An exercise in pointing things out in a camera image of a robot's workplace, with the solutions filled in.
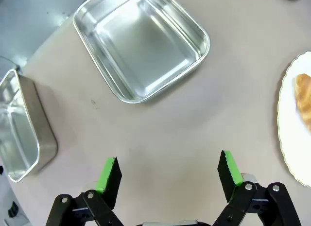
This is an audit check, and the white scalloped plate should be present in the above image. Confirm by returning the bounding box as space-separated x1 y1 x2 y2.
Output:
276 51 311 188

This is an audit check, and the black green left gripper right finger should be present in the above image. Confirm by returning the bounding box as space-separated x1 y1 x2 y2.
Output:
211 150 302 226

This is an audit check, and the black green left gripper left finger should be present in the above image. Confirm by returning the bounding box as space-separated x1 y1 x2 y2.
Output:
46 156 127 226

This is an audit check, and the rectangular steel container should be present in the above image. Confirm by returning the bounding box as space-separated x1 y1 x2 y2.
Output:
0 68 59 183
72 0 211 104

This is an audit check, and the golden croissant bread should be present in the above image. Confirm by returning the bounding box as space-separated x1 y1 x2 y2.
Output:
295 73 311 133

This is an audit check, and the small black device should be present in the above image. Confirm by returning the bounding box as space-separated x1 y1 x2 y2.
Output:
8 201 19 217

